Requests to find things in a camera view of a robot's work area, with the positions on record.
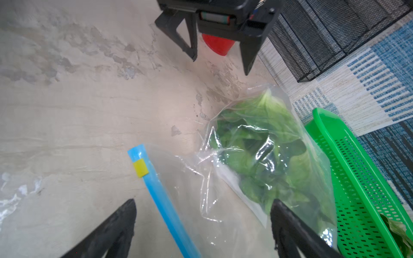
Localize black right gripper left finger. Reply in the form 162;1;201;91
63;199;137;258

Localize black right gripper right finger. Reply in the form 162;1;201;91
270;199;342;258

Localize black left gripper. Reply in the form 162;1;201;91
154;0;282;76

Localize clear blue-zip bag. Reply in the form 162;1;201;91
128;85;338;258

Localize red metal pencil bucket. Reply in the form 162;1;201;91
202;34;235;56

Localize green plastic perforated basket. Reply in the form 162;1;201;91
305;107;413;258

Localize black wire mesh shelf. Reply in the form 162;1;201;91
268;0;413;82

